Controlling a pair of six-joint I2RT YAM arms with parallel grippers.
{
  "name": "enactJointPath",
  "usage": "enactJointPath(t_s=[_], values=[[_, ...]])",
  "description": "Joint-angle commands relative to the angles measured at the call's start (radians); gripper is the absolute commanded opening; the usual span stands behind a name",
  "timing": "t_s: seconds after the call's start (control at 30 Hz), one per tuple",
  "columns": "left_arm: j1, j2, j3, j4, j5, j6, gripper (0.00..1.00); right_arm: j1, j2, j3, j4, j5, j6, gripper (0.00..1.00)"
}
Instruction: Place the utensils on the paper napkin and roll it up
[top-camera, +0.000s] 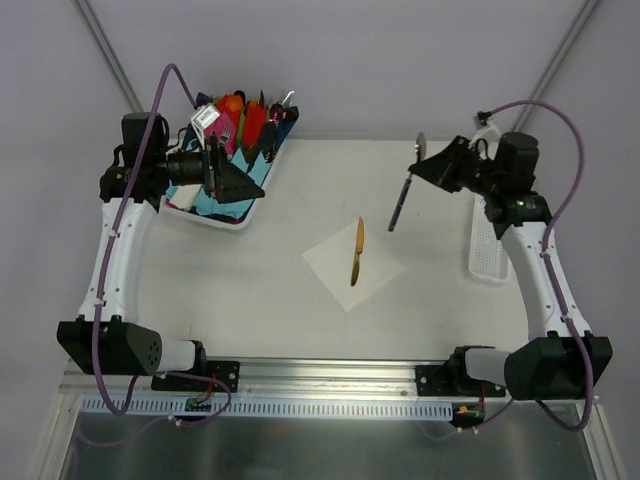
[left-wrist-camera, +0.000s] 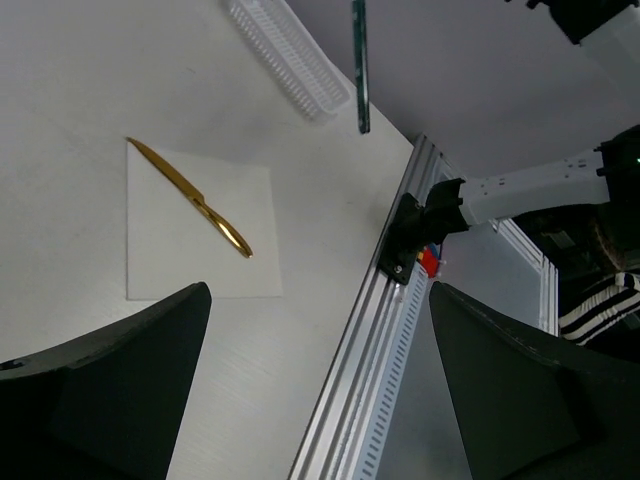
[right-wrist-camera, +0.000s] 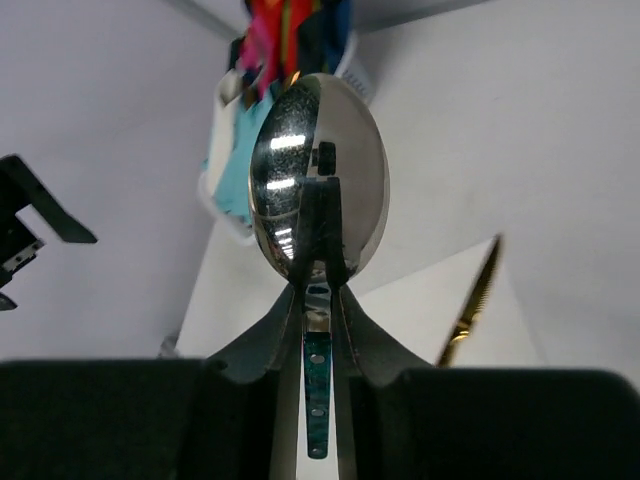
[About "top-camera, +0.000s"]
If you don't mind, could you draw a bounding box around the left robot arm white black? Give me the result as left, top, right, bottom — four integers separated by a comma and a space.
56, 108, 265, 390

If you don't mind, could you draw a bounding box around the purple cable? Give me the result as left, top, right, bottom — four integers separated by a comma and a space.
91, 62, 199, 417
479, 100, 600, 432

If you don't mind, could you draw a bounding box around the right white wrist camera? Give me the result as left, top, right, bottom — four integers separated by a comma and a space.
470, 111, 502, 145

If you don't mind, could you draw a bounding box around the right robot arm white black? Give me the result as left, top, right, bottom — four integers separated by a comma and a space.
409, 132, 613, 401

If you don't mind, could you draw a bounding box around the aluminium mounting rail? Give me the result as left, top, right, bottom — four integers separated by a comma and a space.
59, 357, 444, 402

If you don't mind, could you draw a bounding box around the gold knife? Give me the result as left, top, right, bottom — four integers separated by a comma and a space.
350, 217, 365, 287

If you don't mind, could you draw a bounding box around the white paper napkin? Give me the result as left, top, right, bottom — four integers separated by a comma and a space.
302, 217, 403, 312

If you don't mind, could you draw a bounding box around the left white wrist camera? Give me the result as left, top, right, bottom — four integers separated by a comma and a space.
190, 103, 221, 149

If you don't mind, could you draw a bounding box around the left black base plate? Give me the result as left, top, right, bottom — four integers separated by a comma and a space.
151, 360, 241, 393

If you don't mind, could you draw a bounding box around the white slotted cable duct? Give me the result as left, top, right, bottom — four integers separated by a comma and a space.
79, 397, 454, 420

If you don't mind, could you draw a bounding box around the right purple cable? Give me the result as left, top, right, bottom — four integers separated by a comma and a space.
479, 100, 600, 432

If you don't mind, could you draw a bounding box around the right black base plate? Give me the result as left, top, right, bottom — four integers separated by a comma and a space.
414, 364, 506, 398

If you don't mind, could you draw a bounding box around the white perforated utensil tray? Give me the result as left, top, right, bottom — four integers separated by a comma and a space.
468, 195, 510, 284

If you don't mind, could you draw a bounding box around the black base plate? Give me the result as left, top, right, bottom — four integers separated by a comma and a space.
414, 364, 506, 398
151, 360, 241, 393

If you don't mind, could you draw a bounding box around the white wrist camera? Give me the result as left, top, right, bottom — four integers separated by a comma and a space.
470, 111, 502, 145
190, 103, 221, 149

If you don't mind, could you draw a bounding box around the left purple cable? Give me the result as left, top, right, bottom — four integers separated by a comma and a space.
91, 62, 199, 417

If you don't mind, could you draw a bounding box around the silver spoon teal handle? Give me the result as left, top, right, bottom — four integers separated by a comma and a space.
387, 132, 427, 232

